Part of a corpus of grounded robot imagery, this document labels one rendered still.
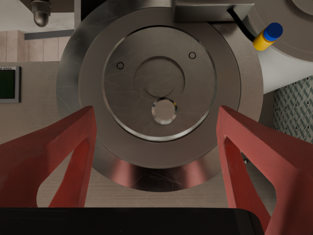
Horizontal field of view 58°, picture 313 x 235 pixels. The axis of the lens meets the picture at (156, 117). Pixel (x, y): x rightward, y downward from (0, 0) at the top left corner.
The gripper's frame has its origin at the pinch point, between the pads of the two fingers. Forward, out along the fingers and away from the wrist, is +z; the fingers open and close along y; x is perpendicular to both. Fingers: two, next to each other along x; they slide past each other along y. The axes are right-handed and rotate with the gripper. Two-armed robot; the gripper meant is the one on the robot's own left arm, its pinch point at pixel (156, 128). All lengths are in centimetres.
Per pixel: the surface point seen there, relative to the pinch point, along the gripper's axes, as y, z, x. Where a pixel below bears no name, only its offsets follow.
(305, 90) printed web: -18.1, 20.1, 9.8
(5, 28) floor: 179, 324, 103
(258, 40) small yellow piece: -5.7, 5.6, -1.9
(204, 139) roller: -3.3, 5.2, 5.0
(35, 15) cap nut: 23, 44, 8
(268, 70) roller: -9.7, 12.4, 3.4
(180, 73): -1.6, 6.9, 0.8
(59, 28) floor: 115, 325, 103
